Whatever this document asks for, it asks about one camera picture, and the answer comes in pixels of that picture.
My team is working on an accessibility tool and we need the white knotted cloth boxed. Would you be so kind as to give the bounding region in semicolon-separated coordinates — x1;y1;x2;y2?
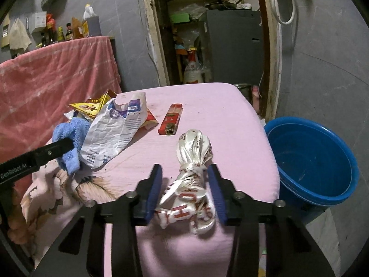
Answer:
268;0;297;24

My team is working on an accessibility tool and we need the black pan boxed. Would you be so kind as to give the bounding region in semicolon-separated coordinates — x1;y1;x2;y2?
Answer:
205;0;240;10

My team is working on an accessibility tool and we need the metal pot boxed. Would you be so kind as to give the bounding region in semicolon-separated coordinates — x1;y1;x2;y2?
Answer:
233;83;252;101

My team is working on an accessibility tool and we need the orange bottle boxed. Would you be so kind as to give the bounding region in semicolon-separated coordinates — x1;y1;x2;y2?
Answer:
71;17;84;39

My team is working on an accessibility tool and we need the large cooking oil jug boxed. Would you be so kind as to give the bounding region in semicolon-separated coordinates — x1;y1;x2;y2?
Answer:
82;4;101;38

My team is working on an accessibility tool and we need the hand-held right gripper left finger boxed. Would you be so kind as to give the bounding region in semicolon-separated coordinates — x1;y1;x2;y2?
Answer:
32;164;163;277

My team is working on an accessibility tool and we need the wooden door frame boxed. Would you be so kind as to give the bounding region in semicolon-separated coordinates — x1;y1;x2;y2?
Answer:
143;0;284;120

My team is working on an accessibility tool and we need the beige hanging cloth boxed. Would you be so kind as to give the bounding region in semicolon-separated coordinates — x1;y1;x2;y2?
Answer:
9;18;32;51

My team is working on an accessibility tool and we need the white wall box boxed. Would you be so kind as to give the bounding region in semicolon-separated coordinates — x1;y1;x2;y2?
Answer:
31;12;47;33

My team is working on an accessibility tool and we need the blue plastic basin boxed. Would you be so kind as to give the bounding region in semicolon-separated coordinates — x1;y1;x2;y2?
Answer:
264;117;360;215

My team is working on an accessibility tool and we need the blue and white snack wrapper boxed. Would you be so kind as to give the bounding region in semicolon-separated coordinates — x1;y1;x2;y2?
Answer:
80;92;148;170

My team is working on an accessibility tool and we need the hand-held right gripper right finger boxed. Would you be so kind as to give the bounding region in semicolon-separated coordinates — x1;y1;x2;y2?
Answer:
207;164;335;277

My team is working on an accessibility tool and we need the white and red bag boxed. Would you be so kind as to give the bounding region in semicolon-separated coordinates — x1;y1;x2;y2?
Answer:
184;49;204;85

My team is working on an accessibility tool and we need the red packet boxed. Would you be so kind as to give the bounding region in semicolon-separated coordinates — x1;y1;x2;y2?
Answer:
46;14;56;39

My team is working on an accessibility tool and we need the grey refrigerator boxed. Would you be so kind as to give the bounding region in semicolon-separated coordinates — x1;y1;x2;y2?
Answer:
199;9;264;85

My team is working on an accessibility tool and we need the pink floral table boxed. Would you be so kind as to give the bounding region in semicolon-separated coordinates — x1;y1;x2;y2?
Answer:
12;82;281;277

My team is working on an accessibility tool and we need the white knotted plastic bag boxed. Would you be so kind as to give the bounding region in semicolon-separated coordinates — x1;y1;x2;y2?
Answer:
156;129;217;235

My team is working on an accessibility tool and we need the red lighter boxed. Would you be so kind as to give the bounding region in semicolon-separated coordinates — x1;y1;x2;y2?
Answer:
158;103;183;135

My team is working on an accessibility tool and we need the blue cloth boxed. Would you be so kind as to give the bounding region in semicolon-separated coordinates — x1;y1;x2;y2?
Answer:
52;117;93;175

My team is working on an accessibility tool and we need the green box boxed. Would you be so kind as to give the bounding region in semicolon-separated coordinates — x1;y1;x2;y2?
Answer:
171;12;189;24

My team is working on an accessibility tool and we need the yellow and red wrapper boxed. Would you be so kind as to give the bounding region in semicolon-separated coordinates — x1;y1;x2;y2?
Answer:
68;89;117;119

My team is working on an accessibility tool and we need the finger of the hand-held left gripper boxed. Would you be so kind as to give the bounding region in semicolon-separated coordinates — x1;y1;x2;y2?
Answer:
34;137;74;168

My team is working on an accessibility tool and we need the pink striped blanket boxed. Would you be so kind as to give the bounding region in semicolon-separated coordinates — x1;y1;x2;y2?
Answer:
0;36;122;176

